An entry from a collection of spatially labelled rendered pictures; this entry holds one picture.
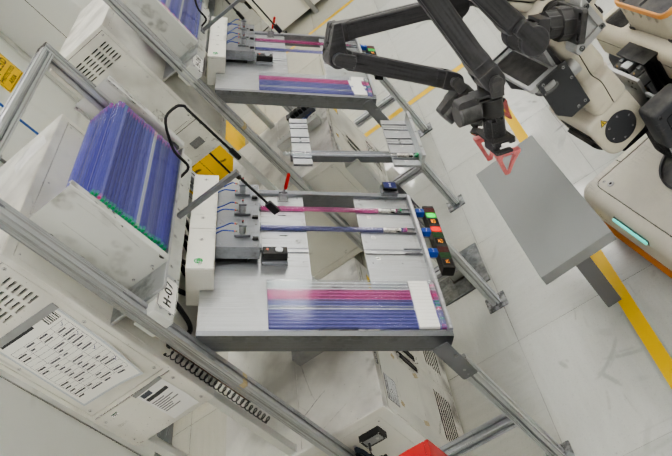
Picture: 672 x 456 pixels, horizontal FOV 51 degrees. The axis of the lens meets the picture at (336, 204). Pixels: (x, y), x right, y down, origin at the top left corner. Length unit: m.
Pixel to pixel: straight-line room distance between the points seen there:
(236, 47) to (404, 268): 1.60
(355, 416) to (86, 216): 1.01
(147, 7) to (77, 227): 1.45
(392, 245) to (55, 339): 1.05
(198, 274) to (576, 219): 1.13
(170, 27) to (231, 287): 1.40
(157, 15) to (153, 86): 0.29
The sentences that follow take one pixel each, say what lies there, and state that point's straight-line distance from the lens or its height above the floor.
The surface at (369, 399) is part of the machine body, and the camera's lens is 2.27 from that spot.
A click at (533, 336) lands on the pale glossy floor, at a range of 2.88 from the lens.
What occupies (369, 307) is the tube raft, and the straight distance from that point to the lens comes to 2.07.
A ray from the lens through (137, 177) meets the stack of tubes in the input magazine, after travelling 2.07.
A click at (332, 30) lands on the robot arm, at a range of 2.07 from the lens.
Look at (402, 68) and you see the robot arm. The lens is 2.16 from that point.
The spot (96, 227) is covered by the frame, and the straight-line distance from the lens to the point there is 1.88.
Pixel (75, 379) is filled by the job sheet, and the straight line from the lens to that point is 2.11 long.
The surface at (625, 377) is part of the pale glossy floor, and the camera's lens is 2.64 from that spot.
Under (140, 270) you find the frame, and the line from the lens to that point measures 1.95.
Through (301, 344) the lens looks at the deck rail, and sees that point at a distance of 1.99.
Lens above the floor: 2.16
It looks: 31 degrees down
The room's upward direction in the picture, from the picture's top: 45 degrees counter-clockwise
